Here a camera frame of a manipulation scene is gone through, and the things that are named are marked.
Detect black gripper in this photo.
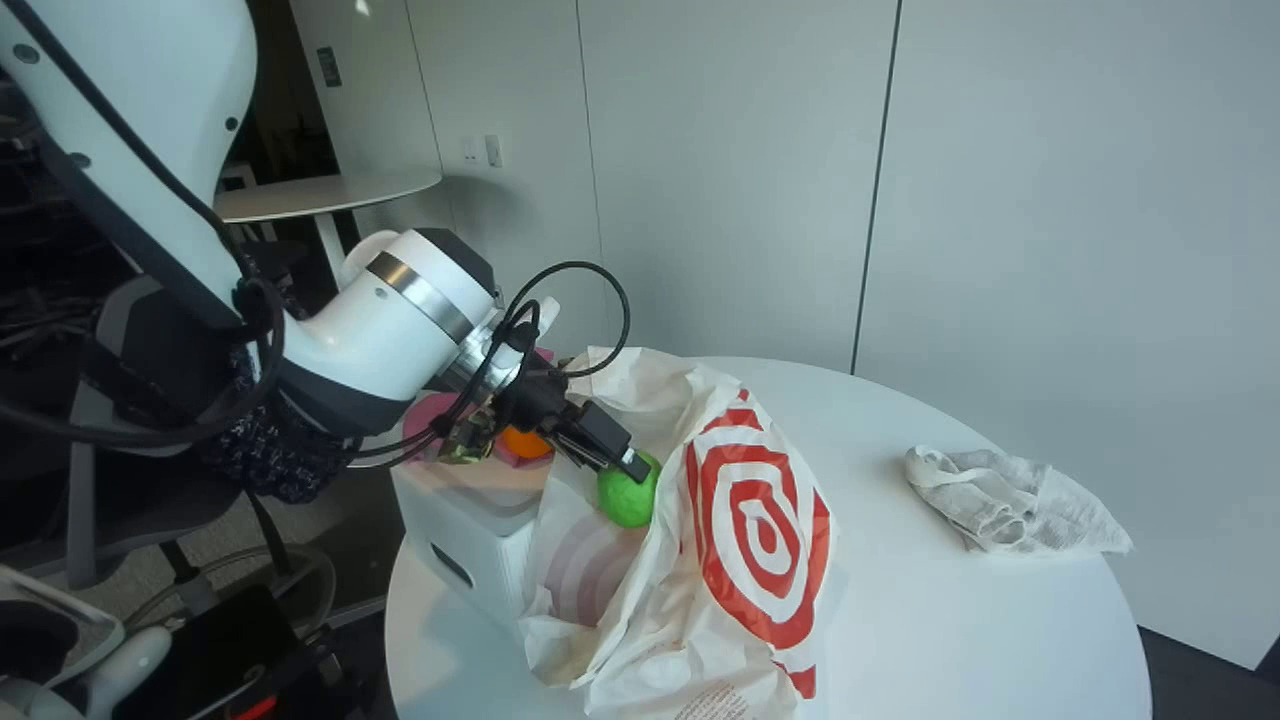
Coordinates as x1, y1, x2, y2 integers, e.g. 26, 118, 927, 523
457, 346, 663, 490

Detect green apple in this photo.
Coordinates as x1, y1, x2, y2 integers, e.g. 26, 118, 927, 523
591, 455, 663, 532

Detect orange fruit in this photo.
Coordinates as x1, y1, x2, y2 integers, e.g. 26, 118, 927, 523
492, 422, 559, 469

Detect white plastic basket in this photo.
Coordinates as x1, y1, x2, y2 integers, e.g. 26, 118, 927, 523
386, 452, 563, 636

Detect white plastic bag red rings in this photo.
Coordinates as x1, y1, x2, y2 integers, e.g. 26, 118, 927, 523
514, 341, 841, 720

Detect dark patterned bag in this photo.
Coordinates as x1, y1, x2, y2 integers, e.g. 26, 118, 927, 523
211, 390, 352, 506

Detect crumpled white plastic wrap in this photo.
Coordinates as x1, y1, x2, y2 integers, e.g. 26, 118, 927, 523
896, 441, 1136, 557

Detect white side table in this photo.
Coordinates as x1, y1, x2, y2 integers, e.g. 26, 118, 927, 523
211, 165, 446, 292

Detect grey office chair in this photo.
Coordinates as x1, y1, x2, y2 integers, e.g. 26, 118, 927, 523
57, 272, 393, 591

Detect white grey machine housing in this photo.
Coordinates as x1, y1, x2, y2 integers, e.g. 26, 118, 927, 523
0, 562, 175, 720

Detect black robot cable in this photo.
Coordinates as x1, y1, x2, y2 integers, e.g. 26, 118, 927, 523
492, 256, 634, 385

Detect white wall outlet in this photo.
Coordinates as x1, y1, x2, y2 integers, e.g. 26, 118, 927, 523
457, 127, 513, 175

